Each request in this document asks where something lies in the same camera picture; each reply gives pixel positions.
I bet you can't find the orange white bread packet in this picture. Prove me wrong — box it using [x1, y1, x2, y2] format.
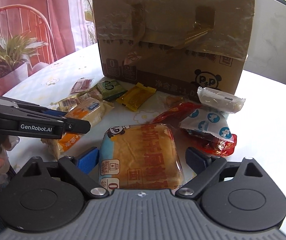
[41, 97, 114, 160]

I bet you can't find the large cardboard box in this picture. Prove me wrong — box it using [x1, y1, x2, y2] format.
[93, 0, 256, 100]

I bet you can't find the small barcode snack packet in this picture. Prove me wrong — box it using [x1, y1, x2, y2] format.
[59, 89, 102, 112]

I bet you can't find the white rice cake packet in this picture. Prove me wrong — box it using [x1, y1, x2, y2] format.
[197, 87, 245, 114]

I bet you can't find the green snack packet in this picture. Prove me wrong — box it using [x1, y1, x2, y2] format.
[97, 80, 127, 101]

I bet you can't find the dark red jerky packet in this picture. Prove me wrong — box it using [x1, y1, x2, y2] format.
[70, 77, 93, 94]

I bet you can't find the red snack wrapper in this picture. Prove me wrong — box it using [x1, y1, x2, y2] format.
[150, 102, 237, 157]

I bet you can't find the patterned pink curtain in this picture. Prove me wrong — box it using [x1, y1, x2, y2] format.
[0, 0, 96, 98]

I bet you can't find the white blue-dotted snack packet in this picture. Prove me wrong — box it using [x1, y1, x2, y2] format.
[179, 108, 234, 142]

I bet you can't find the large packaged bread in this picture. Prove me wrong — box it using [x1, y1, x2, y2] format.
[99, 124, 185, 192]

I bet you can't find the yellow snack packet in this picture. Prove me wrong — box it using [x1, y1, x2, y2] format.
[116, 83, 156, 112]

